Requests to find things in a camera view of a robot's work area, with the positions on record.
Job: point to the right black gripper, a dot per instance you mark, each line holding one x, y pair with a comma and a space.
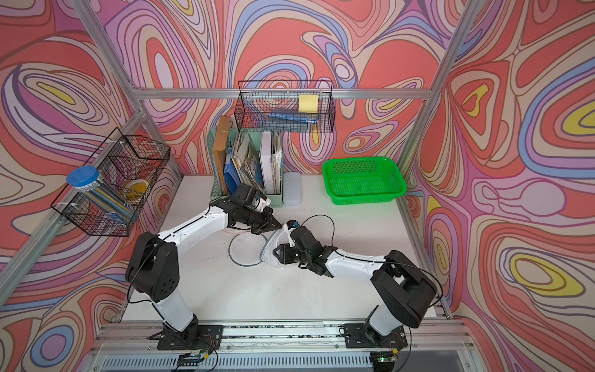
284, 257

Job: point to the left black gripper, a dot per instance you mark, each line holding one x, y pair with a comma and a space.
268, 225

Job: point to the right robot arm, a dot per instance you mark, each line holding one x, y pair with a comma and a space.
406, 291

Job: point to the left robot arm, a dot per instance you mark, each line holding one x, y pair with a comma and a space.
154, 268

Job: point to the grey flat case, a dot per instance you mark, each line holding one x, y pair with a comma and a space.
292, 189

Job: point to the blue folder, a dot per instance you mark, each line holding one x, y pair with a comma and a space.
231, 175

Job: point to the magazines in organizer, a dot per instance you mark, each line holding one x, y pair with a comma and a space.
247, 162

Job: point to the mint green file organizer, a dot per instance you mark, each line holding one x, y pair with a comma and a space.
255, 138

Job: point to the white binder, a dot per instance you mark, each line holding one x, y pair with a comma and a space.
266, 163

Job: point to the brown cardboard folder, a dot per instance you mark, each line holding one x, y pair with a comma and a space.
219, 149

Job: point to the blue pen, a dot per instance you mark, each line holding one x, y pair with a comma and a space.
294, 117

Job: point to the green plastic basket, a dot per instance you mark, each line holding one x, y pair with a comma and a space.
363, 180

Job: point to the yellow sticky note pad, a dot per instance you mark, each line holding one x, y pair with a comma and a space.
308, 103

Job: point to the yellow tape roll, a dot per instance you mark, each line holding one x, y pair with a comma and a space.
133, 191

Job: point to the jar with blue lid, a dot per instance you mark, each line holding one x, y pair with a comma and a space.
89, 181

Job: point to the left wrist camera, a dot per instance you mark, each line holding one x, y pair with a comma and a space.
261, 203

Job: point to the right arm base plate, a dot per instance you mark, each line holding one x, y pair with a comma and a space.
363, 336

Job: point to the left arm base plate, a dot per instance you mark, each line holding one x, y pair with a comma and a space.
195, 337

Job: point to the black wire basket on rail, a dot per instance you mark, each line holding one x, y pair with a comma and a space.
259, 98

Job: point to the black wire basket left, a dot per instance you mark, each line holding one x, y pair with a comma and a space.
120, 158

